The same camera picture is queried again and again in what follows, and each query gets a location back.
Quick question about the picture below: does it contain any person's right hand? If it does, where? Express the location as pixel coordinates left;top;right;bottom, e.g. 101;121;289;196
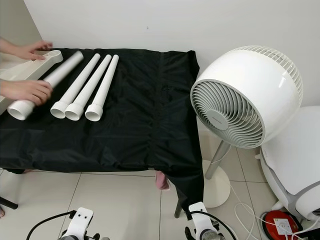
7;78;54;106

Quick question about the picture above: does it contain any white plastic table top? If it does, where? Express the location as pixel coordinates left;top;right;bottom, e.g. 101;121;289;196
0;49;65;113

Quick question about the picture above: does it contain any white plastic table leg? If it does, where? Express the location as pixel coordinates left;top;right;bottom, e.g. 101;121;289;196
7;50;85;121
65;54;112;122
84;54;120;122
50;53;102;119

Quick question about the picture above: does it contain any black fabric table cover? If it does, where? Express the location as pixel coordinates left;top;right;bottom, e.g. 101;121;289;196
0;47;205;211

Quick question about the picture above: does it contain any pink soft item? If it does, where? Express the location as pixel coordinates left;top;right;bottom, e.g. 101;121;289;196
155;171;171;191

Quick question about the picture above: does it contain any grey metal table leg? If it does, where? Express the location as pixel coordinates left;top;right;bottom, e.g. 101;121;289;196
174;197;185;219

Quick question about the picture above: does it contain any white round standing fan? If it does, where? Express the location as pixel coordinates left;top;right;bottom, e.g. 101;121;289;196
190;45;305;209

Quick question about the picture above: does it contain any white rounded appliance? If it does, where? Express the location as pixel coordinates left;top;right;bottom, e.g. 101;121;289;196
260;105;320;221

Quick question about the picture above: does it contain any black metal frame rod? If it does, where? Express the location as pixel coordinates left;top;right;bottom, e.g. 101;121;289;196
0;196;20;210

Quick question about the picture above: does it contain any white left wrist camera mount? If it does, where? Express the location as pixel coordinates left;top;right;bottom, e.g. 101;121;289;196
64;207;95;240

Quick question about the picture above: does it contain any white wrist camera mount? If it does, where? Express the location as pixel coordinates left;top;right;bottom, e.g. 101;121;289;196
64;207;95;240
187;201;218;240

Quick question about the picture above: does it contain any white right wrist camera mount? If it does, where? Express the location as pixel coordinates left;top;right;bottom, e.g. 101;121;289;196
187;201;218;240

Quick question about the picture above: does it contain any white power cable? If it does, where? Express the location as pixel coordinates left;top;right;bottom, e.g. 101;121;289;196
227;182;268;240

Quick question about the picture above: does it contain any red round cable reel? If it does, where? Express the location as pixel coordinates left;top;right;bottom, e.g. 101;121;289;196
262;210;303;240

